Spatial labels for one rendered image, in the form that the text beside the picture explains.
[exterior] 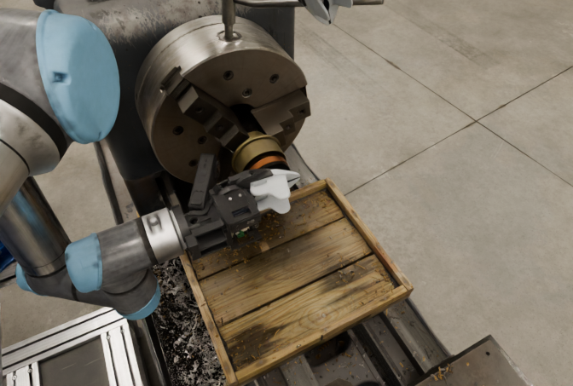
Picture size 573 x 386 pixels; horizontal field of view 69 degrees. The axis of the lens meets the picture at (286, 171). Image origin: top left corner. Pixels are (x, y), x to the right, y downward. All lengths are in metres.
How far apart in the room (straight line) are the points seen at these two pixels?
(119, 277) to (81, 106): 0.30
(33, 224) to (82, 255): 0.08
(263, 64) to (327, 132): 1.66
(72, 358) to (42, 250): 0.95
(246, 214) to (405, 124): 1.95
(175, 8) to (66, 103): 0.48
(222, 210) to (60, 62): 0.32
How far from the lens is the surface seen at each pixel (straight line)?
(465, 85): 2.93
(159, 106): 0.72
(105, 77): 0.45
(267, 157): 0.69
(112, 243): 0.63
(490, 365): 0.73
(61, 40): 0.40
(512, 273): 2.06
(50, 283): 0.76
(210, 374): 1.10
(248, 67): 0.73
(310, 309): 0.79
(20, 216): 0.65
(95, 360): 1.59
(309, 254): 0.84
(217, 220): 0.63
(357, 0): 0.65
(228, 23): 0.72
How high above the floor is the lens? 1.61
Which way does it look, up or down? 48 degrees down
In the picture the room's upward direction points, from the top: straight up
